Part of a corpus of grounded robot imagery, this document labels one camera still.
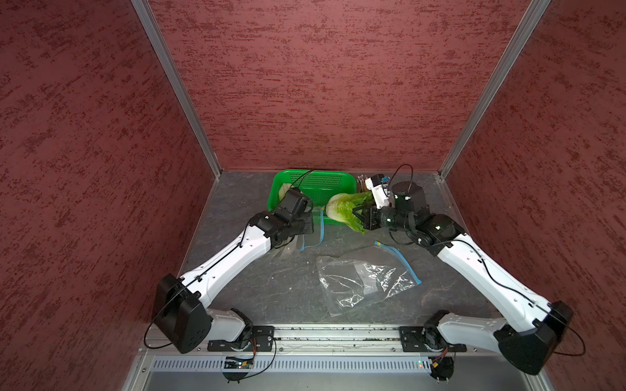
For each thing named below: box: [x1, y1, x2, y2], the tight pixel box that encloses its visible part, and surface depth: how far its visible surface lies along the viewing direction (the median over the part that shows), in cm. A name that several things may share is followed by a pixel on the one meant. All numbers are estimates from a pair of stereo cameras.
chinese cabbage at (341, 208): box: [326, 191, 376, 235], surface depth 74 cm
